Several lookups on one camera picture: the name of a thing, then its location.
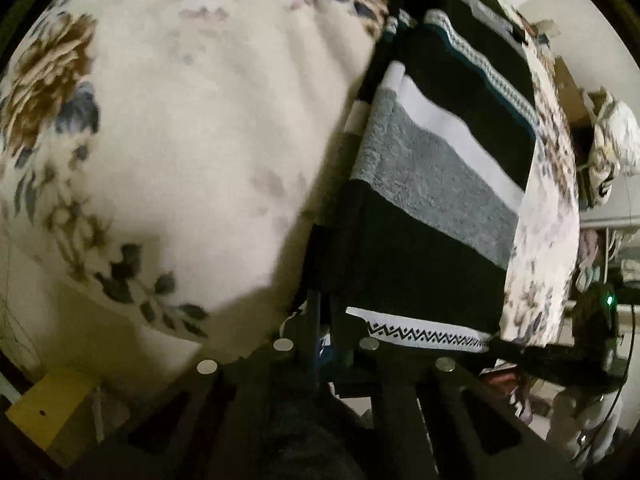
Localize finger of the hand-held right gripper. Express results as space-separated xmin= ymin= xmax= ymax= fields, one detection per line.
xmin=489 ymin=336 xmax=572 ymax=387

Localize brown cardboard box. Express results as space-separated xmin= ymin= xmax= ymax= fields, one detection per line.
xmin=551 ymin=56 xmax=592 ymax=127

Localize striped knit sweater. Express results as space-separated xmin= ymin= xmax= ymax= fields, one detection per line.
xmin=299 ymin=0 xmax=542 ymax=357

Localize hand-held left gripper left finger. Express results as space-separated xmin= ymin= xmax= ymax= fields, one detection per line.
xmin=95 ymin=287 xmax=323 ymax=480

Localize pile of white clothes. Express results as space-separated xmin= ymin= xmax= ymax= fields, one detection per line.
xmin=584 ymin=86 xmax=640 ymax=207

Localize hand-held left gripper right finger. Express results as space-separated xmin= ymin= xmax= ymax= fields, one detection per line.
xmin=329 ymin=299 xmax=582 ymax=480

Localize person's dark trouser legs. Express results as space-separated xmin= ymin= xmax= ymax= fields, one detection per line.
xmin=265 ymin=385 xmax=368 ymax=480

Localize bed with floral sheet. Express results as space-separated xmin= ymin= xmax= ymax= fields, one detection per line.
xmin=0 ymin=0 xmax=582 ymax=362

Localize yellow box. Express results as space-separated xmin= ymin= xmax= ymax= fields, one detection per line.
xmin=5 ymin=369 xmax=97 ymax=452

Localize white shelf with clothes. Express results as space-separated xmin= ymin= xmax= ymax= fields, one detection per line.
xmin=574 ymin=222 xmax=640 ymax=311

